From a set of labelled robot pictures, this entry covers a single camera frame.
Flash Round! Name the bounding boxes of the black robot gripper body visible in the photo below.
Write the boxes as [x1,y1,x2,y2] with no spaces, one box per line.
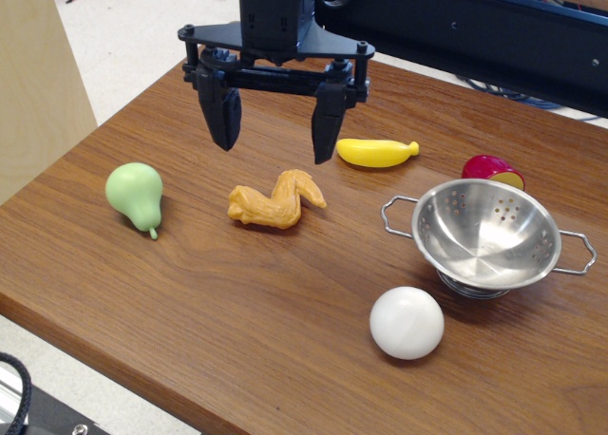
[178,0,374,104]

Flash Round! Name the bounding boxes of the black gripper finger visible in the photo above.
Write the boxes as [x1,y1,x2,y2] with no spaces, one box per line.
[312,82,350,164]
[196,66,241,151]

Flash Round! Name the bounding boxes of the yellow toy banana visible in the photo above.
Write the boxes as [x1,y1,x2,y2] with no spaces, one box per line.
[336,139,420,168]

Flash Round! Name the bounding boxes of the steel colander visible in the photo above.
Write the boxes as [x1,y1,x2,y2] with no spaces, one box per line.
[380,179,598,300]

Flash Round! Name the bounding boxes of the green toy pear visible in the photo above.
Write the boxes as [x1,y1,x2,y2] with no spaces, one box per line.
[105,162,163,240]

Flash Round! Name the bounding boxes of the orange toy chicken wing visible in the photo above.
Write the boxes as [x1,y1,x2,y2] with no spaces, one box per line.
[227,169,327,230]

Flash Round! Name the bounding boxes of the red and yellow toy can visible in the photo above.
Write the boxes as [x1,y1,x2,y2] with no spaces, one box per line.
[461,155,525,191]

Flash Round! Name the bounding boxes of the light wooden panel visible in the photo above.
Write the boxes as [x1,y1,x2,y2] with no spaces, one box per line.
[1,0,97,200]

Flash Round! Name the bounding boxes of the white ball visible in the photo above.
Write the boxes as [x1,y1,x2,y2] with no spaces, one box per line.
[370,287,445,360]

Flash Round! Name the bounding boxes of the black metal frame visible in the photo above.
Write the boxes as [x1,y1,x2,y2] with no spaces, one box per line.
[315,0,607,117]

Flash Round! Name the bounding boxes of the aluminium rail with bracket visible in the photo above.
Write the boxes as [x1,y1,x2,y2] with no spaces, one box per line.
[1,364,108,435]

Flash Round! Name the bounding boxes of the black braided cable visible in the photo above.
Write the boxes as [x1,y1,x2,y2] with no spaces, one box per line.
[0,351,32,435]

